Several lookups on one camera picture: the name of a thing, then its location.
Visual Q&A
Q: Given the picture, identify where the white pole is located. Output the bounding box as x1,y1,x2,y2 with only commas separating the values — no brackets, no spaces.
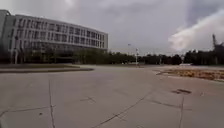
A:
134,47,139,66

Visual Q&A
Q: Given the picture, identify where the grey concrete paved ground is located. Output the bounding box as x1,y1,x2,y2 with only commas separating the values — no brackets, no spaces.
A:
0,64,224,128

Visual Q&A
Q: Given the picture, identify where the row of dark trees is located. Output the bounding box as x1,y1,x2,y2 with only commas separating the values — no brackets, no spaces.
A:
0,44,224,67

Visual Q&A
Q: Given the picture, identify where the large grey curved building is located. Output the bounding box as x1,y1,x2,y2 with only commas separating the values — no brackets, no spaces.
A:
0,9,110,64

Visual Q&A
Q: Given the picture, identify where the raised bed with kerb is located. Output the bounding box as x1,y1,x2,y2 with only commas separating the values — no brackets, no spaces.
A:
0,62,95,74

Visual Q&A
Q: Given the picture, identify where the brown dirt patch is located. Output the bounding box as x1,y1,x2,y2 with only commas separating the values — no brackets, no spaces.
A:
155,67,224,83

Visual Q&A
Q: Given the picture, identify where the distant tower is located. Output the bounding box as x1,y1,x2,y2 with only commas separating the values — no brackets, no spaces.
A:
211,33,224,53

